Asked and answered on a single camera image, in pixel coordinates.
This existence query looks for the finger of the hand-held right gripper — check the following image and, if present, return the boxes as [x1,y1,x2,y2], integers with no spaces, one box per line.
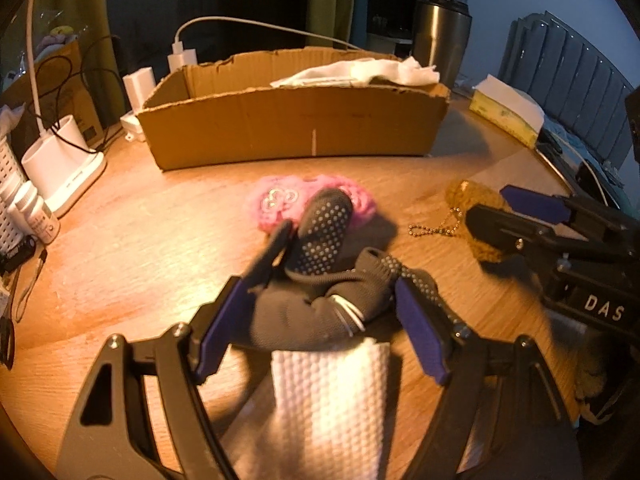
[464,202,557,262]
[499,184,622,234]

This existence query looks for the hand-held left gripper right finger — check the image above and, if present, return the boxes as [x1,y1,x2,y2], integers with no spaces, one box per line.
[394,276,583,480]

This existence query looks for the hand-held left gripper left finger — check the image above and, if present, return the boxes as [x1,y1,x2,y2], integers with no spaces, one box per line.
[55,275,251,480]

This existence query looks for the brown knitted toy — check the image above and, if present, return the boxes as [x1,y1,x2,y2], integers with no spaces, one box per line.
[407,178,526,265]

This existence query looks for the dark dotted sock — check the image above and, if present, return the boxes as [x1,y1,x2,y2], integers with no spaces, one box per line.
[247,247,444,351]
[284,187,354,279]

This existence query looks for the white embossed paper towel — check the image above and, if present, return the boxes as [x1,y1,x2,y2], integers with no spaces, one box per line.
[269,337,394,480]

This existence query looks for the white tissue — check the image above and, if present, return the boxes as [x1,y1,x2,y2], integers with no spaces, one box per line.
[269,55,441,89]

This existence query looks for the cardboard box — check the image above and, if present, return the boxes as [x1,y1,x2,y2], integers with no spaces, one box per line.
[135,45,451,171]

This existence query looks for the yellow tissue pack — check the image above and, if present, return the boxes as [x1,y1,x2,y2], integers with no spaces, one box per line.
[468,73,546,150]

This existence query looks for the grey padded headboard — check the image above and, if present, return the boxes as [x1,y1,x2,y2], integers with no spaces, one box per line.
[497,9,634,172]

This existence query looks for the pink knitted pouch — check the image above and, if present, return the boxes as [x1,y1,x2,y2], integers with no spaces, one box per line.
[248,173,376,235]

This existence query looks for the stainless steel tumbler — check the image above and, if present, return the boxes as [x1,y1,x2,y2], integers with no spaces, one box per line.
[410,0,474,91]

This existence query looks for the small white bottle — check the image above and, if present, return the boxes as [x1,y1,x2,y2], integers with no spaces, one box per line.
[12,182,61,246]

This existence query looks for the black scissors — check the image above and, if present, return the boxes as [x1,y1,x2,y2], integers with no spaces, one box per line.
[0,309,16,372]

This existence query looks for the white desk lamp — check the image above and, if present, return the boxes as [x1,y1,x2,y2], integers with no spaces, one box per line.
[20,0,107,219]

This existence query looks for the brown carton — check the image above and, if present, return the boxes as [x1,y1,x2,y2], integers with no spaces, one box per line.
[14,39,104,147]

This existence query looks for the white power adapter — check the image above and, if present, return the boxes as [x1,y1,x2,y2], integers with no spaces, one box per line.
[119,65,166,144]

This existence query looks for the white plastic basket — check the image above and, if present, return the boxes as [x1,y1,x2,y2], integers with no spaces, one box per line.
[0,104,26,257]

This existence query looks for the yellow and teal curtain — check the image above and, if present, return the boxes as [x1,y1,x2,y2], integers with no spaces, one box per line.
[304,0,372,52]

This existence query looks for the multicoloured curtain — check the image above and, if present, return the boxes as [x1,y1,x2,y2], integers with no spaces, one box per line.
[49,0,109,127]

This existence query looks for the white cable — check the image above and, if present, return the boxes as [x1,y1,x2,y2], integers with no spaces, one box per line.
[541,132,609,207]

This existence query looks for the dark lanyard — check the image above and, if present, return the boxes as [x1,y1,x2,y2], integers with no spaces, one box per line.
[14,247,49,324]

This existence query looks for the black power cable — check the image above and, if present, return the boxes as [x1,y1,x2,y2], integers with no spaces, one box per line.
[29,34,124,154]

